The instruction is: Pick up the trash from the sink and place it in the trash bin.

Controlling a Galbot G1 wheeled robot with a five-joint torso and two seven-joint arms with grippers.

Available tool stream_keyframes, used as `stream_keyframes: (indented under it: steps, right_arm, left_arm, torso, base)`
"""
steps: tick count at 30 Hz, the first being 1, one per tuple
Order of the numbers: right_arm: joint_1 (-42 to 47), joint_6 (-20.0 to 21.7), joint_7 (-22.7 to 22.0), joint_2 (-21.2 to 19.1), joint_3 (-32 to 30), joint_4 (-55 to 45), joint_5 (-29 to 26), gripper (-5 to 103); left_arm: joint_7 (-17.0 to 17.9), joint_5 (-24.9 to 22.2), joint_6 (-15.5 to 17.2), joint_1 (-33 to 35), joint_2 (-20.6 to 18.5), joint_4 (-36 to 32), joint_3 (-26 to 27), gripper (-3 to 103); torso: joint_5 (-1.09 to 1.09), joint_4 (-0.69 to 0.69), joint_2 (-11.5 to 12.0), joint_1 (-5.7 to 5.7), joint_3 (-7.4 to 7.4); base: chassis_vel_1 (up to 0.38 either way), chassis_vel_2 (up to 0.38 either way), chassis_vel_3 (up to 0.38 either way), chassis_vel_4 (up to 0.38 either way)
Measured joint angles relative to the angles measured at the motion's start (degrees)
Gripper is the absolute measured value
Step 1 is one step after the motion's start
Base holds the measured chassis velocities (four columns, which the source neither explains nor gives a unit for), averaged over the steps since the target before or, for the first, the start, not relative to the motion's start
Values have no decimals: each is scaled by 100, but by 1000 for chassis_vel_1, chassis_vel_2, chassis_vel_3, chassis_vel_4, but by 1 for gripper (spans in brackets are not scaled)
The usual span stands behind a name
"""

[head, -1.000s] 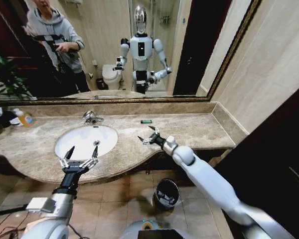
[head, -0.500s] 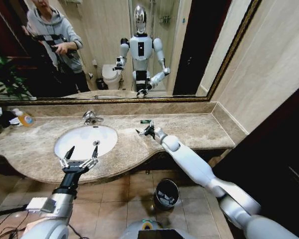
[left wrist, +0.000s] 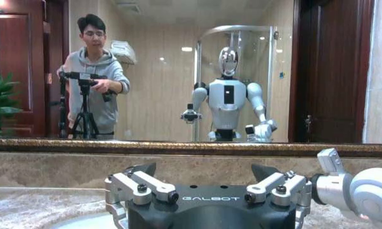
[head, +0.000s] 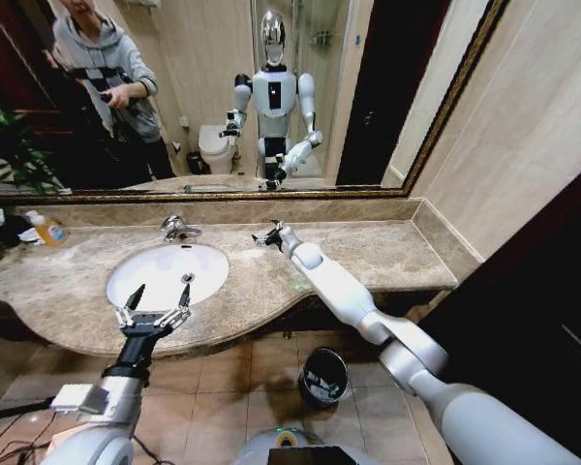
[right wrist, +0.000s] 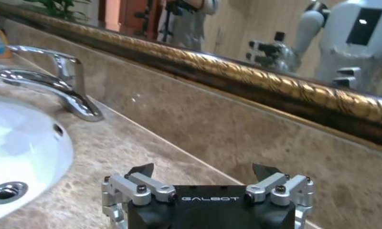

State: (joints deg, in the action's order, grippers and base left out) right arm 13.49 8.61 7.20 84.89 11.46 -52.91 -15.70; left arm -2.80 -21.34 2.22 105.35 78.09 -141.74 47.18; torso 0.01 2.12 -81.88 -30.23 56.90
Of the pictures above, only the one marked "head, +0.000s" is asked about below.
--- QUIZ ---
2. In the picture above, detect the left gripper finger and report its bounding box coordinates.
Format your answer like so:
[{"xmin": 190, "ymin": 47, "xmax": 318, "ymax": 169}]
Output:
[
  {"xmin": 158, "ymin": 282, "xmax": 194, "ymax": 331},
  {"xmin": 112, "ymin": 283, "xmax": 147, "ymax": 331}
]

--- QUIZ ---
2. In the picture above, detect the white oval sink basin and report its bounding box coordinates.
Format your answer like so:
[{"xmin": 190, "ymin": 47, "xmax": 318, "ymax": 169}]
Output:
[{"xmin": 105, "ymin": 242, "xmax": 230, "ymax": 309}]

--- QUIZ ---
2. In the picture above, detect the chrome sink faucet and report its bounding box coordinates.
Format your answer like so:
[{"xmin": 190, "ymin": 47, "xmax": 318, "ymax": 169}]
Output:
[{"xmin": 159, "ymin": 214, "xmax": 204, "ymax": 244}]

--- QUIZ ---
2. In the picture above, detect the black round trash bin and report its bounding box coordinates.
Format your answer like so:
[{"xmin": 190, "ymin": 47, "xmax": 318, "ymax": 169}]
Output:
[{"xmin": 296, "ymin": 348, "xmax": 353, "ymax": 409}]

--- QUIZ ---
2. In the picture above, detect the white toilet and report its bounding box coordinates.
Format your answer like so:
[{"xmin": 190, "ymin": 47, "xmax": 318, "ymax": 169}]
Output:
[{"xmin": 198, "ymin": 123, "xmax": 239, "ymax": 176}]

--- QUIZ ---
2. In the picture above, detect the orange soap pump bottle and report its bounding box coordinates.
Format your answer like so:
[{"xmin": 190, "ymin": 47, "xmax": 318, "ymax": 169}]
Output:
[{"xmin": 27, "ymin": 209, "xmax": 72, "ymax": 248}]

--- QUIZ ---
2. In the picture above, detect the white robot front shell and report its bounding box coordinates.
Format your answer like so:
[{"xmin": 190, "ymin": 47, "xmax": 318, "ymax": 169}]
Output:
[{"xmin": 230, "ymin": 425, "xmax": 370, "ymax": 465}]

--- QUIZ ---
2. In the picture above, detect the green leafy plant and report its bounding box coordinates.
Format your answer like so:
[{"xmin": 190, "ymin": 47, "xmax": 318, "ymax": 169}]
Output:
[{"xmin": 0, "ymin": 107, "xmax": 74, "ymax": 253}]

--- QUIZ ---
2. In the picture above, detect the person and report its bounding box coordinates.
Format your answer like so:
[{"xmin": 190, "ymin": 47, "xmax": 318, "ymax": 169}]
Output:
[{"xmin": 51, "ymin": 0, "xmax": 176, "ymax": 181}]

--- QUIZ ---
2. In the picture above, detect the dark wooden door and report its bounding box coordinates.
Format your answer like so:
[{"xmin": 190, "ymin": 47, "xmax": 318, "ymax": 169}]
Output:
[{"xmin": 418, "ymin": 157, "xmax": 581, "ymax": 465}]

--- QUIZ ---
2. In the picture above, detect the dark framed wall mirror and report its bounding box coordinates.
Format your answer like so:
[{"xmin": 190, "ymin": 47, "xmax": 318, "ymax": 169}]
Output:
[{"xmin": 0, "ymin": 0, "xmax": 510, "ymax": 207}]

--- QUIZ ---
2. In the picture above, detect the black floor cable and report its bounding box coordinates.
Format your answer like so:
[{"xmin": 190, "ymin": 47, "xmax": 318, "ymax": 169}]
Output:
[{"xmin": 0, "ymin": 395, "xmax": 59, "ymax": 465}]

